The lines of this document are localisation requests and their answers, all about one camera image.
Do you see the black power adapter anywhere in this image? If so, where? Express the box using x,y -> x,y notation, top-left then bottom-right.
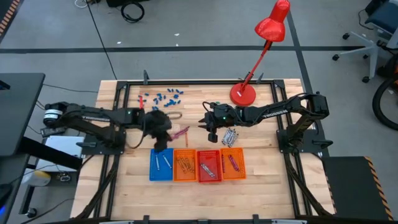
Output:
40,126 -> 68,138

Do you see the red plastic basket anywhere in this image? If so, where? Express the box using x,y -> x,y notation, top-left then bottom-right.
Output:
197,149 -> 223,183

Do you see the black hazard-striped platform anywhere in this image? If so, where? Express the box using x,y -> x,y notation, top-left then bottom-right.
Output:
0,0 -> 21,39
322,156 -> 396,222

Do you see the black desk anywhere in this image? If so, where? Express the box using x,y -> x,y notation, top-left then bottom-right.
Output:
0,73 -> 83,224

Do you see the blue plastic basket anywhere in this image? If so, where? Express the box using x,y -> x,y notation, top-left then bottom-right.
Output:
149,148 -> 175,182

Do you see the black orange vacuum cleaner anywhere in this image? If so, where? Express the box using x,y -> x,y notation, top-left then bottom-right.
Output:
376,52 -> 398,80

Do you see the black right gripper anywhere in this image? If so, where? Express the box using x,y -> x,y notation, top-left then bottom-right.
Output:
198,101 -> 241,144

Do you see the red desk lamp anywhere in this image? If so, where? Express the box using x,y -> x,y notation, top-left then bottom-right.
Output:
229,0 -> 292,108

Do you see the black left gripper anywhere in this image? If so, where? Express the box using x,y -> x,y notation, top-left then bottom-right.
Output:
143,108 -> 174,153

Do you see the orange plastic basket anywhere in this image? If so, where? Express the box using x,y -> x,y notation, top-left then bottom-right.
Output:
173,149 -> 198,182
220,147 -> 247,181

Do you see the black vacuum hose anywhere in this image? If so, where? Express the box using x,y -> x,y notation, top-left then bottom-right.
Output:
372,77 -> 398,131

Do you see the white yellow bundle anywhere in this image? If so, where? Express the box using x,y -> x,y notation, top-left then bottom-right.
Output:
21,170 -> 52,187

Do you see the black aluminium table frame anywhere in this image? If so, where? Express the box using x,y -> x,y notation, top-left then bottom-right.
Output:
70,70 -> 336,224

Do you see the long black floor cable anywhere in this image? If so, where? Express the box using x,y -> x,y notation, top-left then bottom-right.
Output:
85,0 -> 118,81

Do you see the black floor box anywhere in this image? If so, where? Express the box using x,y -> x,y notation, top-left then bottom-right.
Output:
106,0 -> 150,8

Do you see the coiled black cable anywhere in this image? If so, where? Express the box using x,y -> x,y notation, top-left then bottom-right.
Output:
120,1 -> 146,24

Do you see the white office chair blue seat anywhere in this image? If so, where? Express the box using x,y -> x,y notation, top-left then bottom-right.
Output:
331,0 -> 398,84

